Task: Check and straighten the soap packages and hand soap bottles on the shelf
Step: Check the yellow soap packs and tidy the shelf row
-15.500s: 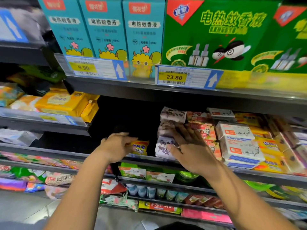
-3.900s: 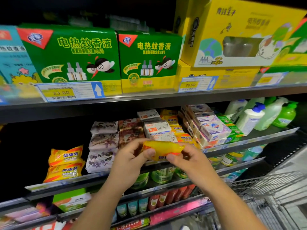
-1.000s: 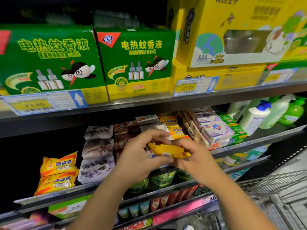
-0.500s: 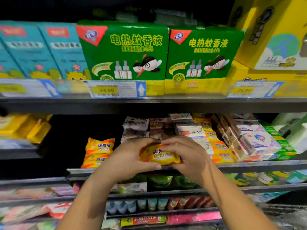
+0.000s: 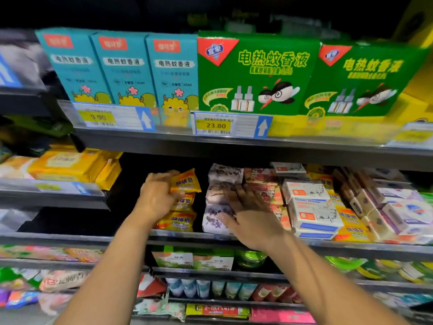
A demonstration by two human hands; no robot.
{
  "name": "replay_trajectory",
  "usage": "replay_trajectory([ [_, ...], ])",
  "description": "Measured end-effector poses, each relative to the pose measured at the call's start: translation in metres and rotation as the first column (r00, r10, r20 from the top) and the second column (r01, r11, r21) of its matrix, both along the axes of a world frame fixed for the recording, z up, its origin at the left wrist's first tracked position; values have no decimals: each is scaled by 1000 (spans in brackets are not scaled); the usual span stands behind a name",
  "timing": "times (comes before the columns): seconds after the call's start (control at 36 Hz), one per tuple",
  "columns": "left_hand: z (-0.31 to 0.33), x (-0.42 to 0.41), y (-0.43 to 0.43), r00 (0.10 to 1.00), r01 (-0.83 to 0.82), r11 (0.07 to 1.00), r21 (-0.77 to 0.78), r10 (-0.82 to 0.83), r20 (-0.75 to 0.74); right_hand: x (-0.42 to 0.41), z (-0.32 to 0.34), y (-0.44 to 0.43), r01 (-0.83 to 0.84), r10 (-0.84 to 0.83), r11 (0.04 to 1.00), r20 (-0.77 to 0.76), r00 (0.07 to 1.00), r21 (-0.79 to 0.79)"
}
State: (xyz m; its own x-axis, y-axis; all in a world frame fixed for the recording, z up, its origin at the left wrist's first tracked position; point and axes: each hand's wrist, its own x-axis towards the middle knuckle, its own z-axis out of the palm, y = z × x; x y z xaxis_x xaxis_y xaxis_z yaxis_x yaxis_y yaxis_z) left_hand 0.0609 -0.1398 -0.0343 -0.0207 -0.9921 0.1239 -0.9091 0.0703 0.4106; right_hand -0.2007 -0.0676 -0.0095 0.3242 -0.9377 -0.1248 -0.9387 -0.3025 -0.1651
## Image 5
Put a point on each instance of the person's left hand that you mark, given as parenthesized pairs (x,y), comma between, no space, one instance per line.
(155,199)

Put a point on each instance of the person's right hand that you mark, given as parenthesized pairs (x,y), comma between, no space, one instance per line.
(254,223)

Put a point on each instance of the yellow soap packet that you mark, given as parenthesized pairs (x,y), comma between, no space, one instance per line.
(176,222)
(184,202)
(188,181)

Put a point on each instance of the stack of pink soap boxes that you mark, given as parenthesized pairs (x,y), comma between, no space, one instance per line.
(264,182)

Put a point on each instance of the stack of floral soap boxes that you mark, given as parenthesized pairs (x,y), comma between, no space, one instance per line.
(225,174)

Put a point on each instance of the stack of white orange soap boxes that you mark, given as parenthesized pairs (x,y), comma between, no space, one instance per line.
(311,213)

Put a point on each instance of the stack of yellow soap cartons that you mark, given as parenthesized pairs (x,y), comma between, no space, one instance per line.
(67,165)

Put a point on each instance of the stack of yellow soap boxes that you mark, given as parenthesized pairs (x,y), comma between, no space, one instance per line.
(352,226)

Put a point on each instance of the stack of white purple soap boxes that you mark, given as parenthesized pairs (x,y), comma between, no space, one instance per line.
(399,210)

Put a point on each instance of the person's left forearm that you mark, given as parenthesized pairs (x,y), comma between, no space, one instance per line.
(108,277)

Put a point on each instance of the person's right forearm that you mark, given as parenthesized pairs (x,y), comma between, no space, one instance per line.
(331,281)

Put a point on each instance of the green white carton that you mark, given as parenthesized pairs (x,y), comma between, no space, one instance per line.
(172,258)
(214,260)

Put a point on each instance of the row of red tubes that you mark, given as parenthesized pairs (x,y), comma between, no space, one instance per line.
(274,293)

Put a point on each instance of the row of blue white tubes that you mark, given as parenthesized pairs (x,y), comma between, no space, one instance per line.
(203,287)

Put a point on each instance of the red white packet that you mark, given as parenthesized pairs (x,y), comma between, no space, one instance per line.
(149,286)

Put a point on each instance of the white blue price tag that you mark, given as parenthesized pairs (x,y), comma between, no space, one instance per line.
(7,72)
(111,117)
(230,125)
(411,135)

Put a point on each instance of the yellow red flat pack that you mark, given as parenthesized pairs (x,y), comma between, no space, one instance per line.
(216,310)

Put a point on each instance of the pink flat pack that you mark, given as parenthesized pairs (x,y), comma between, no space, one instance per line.
(281,315)

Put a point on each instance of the white blue price strip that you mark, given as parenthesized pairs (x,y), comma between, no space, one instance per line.
(51,187)

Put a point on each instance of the white floral packet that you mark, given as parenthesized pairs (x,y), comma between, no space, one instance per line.
(159,309)

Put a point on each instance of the row of pink orange packets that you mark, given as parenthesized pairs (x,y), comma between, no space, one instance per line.
(47,253)

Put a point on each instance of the teal box pink flower print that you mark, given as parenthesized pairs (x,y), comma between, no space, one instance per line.
(71,64)
(125,67)

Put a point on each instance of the dark green packets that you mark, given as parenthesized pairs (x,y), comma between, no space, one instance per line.
(37,128)

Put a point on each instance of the white plastic pack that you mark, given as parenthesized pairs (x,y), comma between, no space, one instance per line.
(17,220)

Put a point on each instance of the pile of colourful packets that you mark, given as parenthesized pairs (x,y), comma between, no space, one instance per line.
(40,284)

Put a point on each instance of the green box mosquito print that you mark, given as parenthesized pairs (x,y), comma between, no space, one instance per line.
(365,71)
(257,64)

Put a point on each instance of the teal packets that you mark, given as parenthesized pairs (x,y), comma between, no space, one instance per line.
(406,299)

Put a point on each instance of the stack of white plastic packs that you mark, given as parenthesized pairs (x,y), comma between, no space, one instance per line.
(30,61)

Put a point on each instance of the flat yellow box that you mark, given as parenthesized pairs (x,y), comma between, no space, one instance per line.
(409,111)

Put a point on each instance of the large yellow box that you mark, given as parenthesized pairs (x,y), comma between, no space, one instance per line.
(419,64)

